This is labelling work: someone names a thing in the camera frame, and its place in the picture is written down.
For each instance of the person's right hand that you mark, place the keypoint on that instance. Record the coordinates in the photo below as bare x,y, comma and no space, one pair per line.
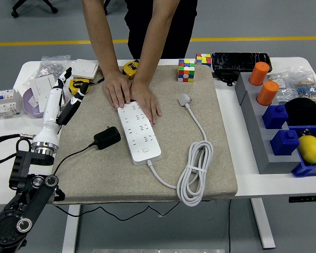
117,87

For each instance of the person's left hand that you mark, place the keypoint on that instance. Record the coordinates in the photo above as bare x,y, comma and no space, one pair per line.
146,101

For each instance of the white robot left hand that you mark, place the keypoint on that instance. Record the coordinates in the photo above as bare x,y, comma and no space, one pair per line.
51,113

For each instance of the white power strip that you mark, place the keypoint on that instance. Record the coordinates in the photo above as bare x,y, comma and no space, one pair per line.
139,137

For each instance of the black plug adapter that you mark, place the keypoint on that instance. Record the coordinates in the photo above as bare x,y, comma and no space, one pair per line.
107,138

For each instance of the person's left forearm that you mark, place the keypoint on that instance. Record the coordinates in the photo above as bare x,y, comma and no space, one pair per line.
155,39

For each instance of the person's right forearm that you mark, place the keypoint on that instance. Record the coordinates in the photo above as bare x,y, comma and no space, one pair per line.
101,34

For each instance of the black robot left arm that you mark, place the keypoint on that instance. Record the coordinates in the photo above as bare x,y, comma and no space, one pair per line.
23,200

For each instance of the purple plate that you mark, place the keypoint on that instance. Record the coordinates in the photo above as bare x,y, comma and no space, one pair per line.
30,110

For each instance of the white circuit breaker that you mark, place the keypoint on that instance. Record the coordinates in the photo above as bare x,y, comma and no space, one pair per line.
5,104

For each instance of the clear bag of metal screws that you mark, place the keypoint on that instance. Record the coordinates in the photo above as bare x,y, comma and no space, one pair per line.
48,66

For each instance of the large colourful puzzle cube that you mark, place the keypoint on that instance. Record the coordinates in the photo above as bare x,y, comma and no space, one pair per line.
186,70

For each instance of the grey-brown mat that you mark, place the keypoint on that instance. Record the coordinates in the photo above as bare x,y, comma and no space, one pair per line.
173,158

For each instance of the small colourful puzzle cube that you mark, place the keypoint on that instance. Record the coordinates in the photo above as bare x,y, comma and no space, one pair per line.
203,60

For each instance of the person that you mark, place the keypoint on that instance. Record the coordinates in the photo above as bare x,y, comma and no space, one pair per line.
160,26

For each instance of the black power adapter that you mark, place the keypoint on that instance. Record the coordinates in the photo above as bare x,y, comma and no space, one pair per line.
225,76

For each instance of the black wrapped tray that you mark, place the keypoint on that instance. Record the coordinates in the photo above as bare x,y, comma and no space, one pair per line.
239,61

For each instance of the black office chair base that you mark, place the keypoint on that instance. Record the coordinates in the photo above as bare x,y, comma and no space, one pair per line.
14,13

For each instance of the grey stepped block stand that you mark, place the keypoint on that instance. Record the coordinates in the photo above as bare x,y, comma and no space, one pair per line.
255,137

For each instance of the orange cylinder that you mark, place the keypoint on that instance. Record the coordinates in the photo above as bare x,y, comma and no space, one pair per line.
258,73
267,93

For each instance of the white table leg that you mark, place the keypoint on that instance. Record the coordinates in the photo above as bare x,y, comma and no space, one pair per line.
71,232
263,226

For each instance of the blue block with knob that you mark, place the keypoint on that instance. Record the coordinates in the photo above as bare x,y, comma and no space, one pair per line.
275,117
284,143

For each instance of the clear bag of small parts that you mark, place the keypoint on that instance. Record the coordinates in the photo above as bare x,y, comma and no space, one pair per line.
279,81

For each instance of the black cloth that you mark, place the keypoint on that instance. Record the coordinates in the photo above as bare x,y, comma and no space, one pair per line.
302,110

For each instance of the clear bag of resistors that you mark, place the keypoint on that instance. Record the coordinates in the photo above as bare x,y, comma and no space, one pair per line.
308,91

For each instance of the yellow lemon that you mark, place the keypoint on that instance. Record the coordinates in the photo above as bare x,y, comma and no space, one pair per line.
310,150

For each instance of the blue plastic bin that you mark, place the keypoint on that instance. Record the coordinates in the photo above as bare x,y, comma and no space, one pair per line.
308,171

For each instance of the black desk control panel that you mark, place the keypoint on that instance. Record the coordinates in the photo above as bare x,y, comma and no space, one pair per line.
305,199

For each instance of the white double switch panel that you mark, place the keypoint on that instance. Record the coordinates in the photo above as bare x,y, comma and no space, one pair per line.
42,85

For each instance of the white wall switch on box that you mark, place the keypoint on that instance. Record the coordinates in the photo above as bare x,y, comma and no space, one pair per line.
85,67

